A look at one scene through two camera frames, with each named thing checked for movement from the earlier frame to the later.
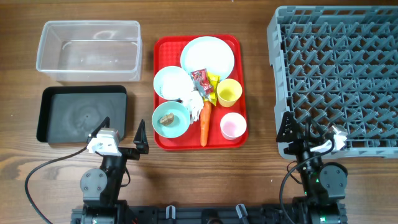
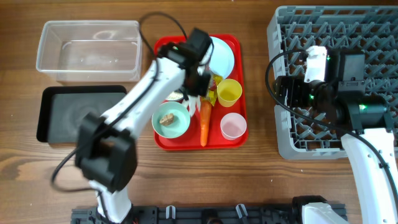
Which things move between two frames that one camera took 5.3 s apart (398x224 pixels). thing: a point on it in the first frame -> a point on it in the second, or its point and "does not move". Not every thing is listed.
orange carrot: x=205 y=121 does not move
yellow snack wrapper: x=214 y=80 does not move
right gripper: x=296 y=135 -> x=295 y=84
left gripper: x=140 y=150 -> x=206 y=83
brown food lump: x=167 y=119 does not move
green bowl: x=171 y=119 does not move
